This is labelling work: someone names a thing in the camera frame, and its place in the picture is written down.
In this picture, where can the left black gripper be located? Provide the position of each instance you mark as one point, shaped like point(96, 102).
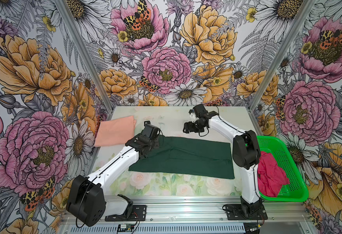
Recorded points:
point(156, 143)

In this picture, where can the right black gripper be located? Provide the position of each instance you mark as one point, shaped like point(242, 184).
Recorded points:
point(190, 128)

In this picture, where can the dark green t-shirt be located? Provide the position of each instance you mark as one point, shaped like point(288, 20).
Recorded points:
point(188, 156)

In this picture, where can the green plastic laundry basket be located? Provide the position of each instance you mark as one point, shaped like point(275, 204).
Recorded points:
point(296, 190)

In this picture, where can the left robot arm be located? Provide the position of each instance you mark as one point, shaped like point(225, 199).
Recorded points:
point(87, 201)

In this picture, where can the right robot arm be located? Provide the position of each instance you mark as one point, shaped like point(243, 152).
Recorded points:
point(245, 154)

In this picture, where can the folded peach t-shirt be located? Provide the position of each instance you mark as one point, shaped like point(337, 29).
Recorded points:
point(115, 132)

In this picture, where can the magenta t-shirt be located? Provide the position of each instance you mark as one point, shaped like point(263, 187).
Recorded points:
point(271, 177)

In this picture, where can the small green circuit board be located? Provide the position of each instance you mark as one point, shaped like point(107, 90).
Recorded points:
point(125, 228)

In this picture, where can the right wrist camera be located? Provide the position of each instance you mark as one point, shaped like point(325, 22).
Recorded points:
point(192, 115)

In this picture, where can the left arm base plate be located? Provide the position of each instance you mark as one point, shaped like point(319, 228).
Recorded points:
point(138, 213)

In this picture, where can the aluminium mounting rail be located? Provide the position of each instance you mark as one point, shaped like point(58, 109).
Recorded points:
point(184, 215)

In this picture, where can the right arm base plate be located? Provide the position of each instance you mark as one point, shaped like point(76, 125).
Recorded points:
point(234, 212)

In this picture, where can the right aluminium frame post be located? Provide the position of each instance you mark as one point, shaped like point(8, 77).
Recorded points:
point(297, 24)

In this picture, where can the aluminium frame post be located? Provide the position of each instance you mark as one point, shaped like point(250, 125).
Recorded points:
point(75, 35)
point(297, 24)

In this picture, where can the left aluminium frame post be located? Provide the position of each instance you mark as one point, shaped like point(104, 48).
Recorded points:
point(75, 35)

